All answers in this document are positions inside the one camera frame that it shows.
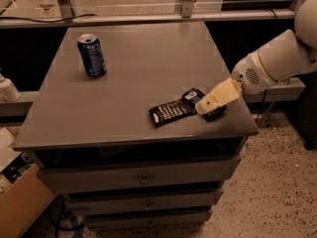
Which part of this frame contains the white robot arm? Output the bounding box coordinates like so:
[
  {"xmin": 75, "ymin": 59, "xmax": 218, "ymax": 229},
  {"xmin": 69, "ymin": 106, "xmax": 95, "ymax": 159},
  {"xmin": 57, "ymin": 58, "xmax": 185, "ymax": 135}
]
[{"xmin": 195, "ymin": 0, "xmax": 317, "ymax": 115}]

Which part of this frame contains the white pipe on left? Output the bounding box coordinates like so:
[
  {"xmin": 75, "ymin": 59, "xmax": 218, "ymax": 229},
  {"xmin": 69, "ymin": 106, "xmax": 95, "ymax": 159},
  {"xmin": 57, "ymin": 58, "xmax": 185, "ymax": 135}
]
[{"xmin": 0, "ymin": 73, "xmax": 21, "ymax": 102}]

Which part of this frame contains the blue soda can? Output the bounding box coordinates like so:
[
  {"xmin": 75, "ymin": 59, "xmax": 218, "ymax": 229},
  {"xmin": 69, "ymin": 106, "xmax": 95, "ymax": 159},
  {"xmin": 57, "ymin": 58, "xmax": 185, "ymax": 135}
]
[{"xmin": 77, "ymin": 33, "xmax": 106, "ymax": 78}]

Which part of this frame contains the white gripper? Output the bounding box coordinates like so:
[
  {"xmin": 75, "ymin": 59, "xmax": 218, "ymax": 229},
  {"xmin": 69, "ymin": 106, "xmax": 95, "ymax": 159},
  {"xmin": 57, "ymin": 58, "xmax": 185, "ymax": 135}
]
[{"xmin": 195, "ymin": 52, "xmax": 276, "ymax": 115}]

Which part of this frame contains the metal frame rail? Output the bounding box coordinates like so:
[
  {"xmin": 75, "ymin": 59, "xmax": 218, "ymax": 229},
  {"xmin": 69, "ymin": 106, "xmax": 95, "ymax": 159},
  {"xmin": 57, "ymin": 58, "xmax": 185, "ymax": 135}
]
[{"xmin": 0, "ymin": 9, "xmax": 295, "ymax": 29}]

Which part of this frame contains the cardboard box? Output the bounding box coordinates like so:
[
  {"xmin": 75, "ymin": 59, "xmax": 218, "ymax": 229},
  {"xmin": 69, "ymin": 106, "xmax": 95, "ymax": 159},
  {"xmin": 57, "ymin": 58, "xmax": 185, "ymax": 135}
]
[{"xmin": 0, "ymin": 127, "xmax": 55, "ymax": 238}]

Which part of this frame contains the black rxbar chocolate wrapper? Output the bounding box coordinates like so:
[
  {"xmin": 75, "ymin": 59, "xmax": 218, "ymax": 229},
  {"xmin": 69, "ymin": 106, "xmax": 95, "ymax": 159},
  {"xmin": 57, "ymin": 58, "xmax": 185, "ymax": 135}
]
[{"xmin": 149, "ymin": 99, "xmax": 196, "ymax": 127}]

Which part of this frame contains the blue rxbar blueberry wrapper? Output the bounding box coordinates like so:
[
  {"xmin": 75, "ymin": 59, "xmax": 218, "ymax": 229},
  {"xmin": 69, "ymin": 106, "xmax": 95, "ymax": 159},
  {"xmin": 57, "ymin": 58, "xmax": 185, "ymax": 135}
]
[{"xmin": 181, "ymin": 87, "xmax": 227, "ymax": 122}]

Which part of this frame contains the black floor cable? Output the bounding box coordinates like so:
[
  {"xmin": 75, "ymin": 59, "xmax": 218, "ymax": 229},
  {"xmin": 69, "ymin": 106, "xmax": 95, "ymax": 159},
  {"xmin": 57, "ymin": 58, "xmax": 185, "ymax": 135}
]
[{"xmin": 48, "ymin": 198, "xmax": 86, "ymax": 238}]

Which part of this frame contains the grey drawer cabinet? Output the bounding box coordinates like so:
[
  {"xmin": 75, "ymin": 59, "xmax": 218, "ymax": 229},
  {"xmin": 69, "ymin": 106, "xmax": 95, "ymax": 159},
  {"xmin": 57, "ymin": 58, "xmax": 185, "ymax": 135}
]
[{"xmin": 16, "ymin": 22, "xmax": 258, "ymax": 230}]

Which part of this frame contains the black cable on rail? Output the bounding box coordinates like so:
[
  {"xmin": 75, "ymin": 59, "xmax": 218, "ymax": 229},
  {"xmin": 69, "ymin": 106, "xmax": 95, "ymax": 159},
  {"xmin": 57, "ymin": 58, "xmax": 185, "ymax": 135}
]
[{"xmin": 0, "ymin": 13, "xmax": 97, "ymax": 24}]

